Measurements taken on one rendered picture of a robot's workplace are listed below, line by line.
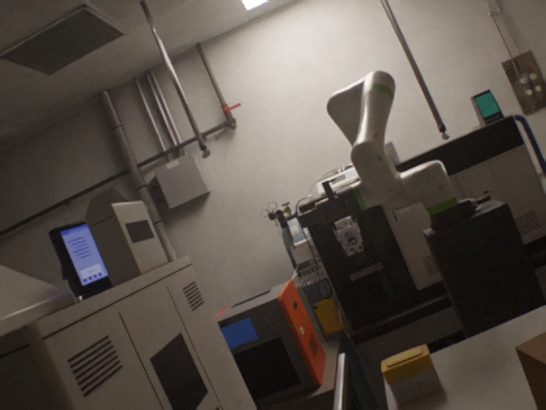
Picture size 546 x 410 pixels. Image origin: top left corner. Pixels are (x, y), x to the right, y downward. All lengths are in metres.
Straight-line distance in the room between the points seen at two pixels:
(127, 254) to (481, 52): 3.35
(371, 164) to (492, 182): 1.34
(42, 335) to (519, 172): 2.54
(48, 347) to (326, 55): 3.50
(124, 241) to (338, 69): 3.02
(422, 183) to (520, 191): 0.94
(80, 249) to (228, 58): 3.01
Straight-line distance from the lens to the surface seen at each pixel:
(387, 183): 1.83
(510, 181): 3.04
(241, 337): 2.48
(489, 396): 1.33
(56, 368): 0.94
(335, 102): 2.18
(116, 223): 1.35
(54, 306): 1.22
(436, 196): 2.21
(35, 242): 4.78
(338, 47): 4.19
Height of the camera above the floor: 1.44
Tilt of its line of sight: level
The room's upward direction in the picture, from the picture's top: 23 degrees counter-clockwise
